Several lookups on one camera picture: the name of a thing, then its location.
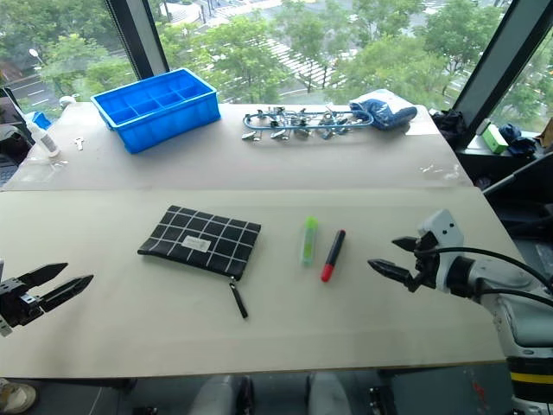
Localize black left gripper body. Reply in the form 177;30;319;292
0;276;44;329

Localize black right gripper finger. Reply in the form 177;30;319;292
367;258;410;284
391;236;418;254

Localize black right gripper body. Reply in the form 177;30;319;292
404;231;442;295

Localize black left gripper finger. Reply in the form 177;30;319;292
16;262;69;287
39;274;95;313

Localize black red marker pen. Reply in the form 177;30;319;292
320;229;346;284

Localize green highlighter pen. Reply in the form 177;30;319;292
299;215;320;268

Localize black grid pencil pouch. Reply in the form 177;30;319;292
137;205;263;321

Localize clear plastic scraps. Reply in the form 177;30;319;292
417;163;461;181

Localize black cloth bundle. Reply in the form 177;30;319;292
431;109;468;150

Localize black chair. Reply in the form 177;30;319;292
480;150;553;228

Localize white plastic bottle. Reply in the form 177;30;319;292
23;118;60;157

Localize green box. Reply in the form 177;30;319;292
480;124;509;155

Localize blue cloth in plastic bag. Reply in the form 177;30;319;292
347;89;418;131

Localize dark blue cloth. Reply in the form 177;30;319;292
496;123;537;156

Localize blue clip hanger rack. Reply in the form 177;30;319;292
240;105;377;144

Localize blue plastic divided bin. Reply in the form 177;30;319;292
89;67;221;155

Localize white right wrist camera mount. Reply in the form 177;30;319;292
416;208;466;291

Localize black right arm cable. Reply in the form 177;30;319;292
413;245;553;303

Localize dark window frame post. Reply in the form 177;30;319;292
452;0;553;127
105;0;170;80

